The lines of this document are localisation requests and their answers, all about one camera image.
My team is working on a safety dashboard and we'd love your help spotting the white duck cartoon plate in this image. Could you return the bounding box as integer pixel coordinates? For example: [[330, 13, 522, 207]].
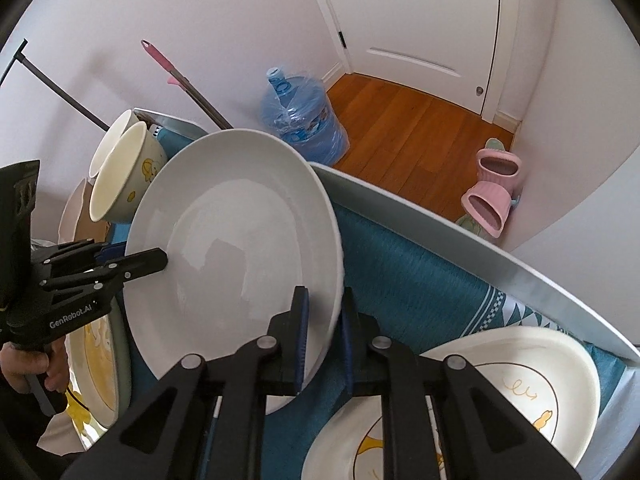
[[66, 299, 131, 428]]

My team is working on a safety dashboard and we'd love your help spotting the white entrance door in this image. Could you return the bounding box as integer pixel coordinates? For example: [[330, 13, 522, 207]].
[[317, 0, 520, 122]]

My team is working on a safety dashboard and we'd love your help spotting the black clothes rack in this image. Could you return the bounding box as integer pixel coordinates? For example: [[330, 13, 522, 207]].
[[0, 38, 108, 131]]

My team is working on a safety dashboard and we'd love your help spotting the teal patterned tablecloth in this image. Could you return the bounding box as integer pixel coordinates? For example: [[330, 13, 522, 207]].
[[106, 127, 629, 480]]

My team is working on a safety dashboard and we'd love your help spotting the blue water jug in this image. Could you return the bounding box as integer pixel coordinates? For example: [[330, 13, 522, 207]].
[[260, 67, 349, 166]]

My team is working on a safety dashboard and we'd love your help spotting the plain white plate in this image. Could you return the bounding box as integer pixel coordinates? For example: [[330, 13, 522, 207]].
[[124, 129, 344, 380]]

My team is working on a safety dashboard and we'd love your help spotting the white folding table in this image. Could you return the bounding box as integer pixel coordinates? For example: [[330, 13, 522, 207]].
[[308, 162, 639, 361]]

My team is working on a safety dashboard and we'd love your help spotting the beige square plastic bowl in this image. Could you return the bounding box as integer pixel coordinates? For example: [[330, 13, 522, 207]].
[[58, 179, 111, 244]]

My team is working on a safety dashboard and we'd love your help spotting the pink handled mop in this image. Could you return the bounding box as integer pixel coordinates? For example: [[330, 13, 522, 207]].
[[141, 39, 233, 130]]

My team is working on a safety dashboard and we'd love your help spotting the cream duck pattern bowl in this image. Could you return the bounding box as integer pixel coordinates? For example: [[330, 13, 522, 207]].
[[89, 122, 167, 223]]

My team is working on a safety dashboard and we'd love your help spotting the yellow centre duck plate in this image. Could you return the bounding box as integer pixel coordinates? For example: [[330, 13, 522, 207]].
[[303, 320, 601, 479]]

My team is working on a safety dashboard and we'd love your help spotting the white ceramic bowl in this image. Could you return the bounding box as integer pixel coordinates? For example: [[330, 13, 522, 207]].
[[88, 110, 140, 184]]

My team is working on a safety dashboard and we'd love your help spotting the person's left hand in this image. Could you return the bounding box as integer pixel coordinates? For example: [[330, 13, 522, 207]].
[[1, 337, 70, 393]]

